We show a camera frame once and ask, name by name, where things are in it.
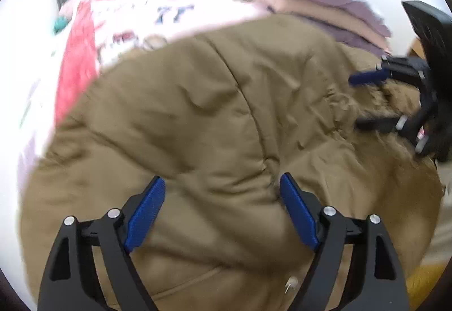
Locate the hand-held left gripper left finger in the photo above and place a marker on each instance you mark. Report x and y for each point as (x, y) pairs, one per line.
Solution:
(148, 212)

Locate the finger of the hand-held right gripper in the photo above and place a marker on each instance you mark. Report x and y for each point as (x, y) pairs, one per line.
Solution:
(378, 124)
(367, 77)

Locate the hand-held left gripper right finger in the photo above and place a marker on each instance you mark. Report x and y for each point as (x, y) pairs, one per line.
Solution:
(298, 212)

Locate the brown padded coat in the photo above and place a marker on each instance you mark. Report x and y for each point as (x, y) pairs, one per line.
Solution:
(212, 102)

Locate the wooden furniture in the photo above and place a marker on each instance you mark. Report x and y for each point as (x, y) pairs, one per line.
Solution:
(418, 47)

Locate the pale pink quilted cloth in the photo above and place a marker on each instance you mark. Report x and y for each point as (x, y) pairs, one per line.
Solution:
(300, 9)

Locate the yellow cloth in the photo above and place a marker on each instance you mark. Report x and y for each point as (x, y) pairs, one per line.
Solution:
(425, 282)

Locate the white bed sheet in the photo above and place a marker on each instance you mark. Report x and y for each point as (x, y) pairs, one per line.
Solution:
(42, 60)

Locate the pink printed blanket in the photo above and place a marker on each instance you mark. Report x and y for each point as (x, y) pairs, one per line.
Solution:
(141, 14)

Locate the teal small object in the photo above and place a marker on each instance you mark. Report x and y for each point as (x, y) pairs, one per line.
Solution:
(60, 24)

